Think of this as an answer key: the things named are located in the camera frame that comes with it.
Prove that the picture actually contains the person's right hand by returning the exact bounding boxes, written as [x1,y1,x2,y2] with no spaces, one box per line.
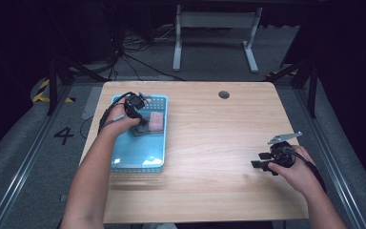
[268,144,321,197]

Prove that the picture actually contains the black metal stand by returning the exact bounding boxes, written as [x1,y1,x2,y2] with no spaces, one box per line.
[45,56,110,116]
[266,56,319,119]

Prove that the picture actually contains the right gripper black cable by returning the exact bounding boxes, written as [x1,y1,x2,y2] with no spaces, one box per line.
[285,148,327,193]

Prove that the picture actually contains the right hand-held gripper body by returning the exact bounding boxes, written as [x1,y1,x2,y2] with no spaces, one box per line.
[267,131,303,169]

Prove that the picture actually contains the grey cable sleeve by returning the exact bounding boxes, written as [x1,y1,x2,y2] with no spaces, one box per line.
[109,114,126,124]

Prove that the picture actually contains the white metal desk frame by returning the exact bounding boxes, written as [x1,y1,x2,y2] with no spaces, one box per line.
[172,4,264,73]

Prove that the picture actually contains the thin black floor cable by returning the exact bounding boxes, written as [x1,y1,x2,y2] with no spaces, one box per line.
[78,115,95,140]

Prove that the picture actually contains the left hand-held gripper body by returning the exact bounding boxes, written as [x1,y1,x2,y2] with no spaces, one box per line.
[124,92,149,120]

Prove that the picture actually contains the person's left hand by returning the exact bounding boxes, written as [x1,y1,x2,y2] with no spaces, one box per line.
[102,96,141,137]

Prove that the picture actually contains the blue plastic basket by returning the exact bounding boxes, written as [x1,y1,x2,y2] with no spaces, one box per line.
[109,94,169,174]

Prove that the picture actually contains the bundle of black floor cables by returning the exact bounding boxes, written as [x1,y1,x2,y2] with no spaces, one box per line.
[107,24,186,82]

